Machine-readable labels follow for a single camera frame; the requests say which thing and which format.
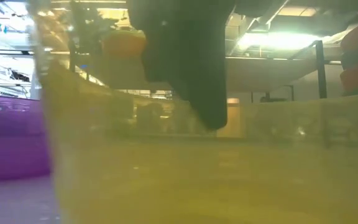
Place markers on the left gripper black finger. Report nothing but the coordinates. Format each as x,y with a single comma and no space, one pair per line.
191,56

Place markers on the translucent yellow bowl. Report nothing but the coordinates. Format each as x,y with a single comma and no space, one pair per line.
197,186

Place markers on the small purple plastic bowl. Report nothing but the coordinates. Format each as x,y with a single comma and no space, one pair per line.
11,140

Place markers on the small orange plastic bowl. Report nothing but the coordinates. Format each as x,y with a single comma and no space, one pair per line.
120,46

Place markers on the large leafy green plant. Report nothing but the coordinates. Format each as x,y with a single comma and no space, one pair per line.
89,28

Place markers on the wooden shelf with black frame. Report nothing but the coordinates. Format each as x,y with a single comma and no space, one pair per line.
259,74

